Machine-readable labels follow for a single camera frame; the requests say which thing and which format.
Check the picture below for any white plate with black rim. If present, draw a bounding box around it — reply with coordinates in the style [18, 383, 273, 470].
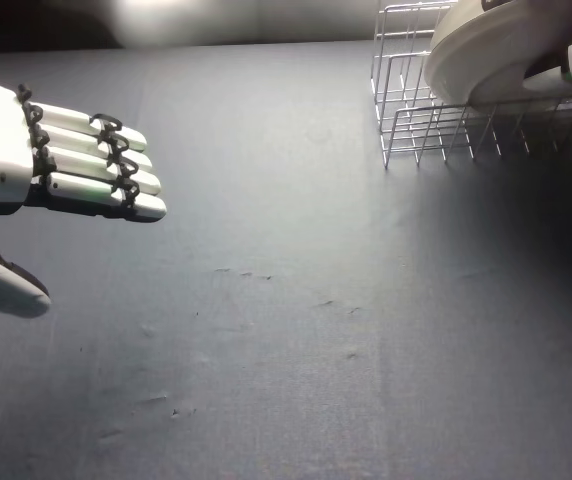
[423, 0, 572, 105]

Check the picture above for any grey table cloth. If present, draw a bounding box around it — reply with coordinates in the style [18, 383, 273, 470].
[0, 39, 572, 480]

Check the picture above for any silver wire dish rack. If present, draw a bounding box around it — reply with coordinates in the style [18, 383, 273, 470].
[371, 0, 572, 170]

